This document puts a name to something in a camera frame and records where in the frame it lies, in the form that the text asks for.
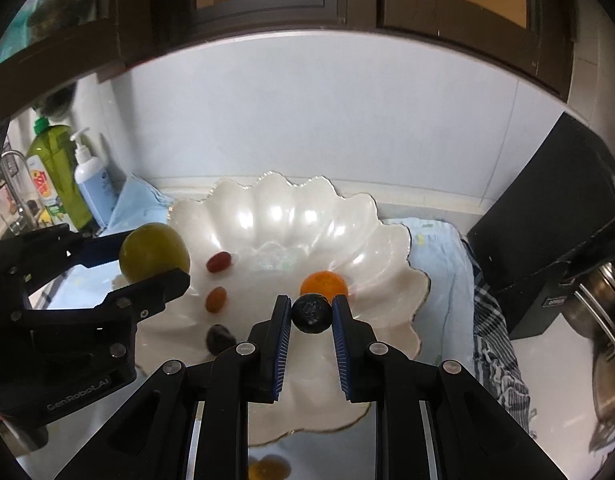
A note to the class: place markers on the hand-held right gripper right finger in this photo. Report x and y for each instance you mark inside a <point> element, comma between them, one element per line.
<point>340,350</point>

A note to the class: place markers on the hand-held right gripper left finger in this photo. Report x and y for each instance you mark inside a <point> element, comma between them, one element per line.
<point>282,350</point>

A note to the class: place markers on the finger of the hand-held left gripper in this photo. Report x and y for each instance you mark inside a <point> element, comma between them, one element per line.
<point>147,292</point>
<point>100,252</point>

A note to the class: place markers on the round green fruit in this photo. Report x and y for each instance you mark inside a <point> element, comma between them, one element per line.
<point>152,252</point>

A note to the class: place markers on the black blueberry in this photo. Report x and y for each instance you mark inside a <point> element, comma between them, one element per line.
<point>312,314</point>

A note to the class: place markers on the dark purple plum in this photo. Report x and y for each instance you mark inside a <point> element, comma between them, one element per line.
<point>218,337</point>

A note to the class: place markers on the red grape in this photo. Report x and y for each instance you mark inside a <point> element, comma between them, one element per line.
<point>220,261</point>
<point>216,299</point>

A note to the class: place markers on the orange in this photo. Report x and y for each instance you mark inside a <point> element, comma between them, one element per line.
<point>323,282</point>
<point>267,469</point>

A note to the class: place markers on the white scalloped bowl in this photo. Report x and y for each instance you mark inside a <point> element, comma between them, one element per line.
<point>287,230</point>

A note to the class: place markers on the blue white pump bottle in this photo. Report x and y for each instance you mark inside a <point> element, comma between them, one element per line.
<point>95,185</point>

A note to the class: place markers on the green dish soap bottle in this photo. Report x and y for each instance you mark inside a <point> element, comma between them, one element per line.
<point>62,170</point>

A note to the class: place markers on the slim chrome faucet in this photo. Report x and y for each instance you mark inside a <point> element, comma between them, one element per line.
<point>17,215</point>

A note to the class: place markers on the light blue patterned cloth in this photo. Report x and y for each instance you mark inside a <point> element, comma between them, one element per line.
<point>437,270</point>

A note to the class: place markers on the black white checked cloth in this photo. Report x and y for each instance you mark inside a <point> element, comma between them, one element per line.
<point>492,350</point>

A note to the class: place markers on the black knife block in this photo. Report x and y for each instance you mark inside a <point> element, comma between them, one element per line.
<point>547,220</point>

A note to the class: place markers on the steel pot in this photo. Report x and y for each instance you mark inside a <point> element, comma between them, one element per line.
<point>605,300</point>

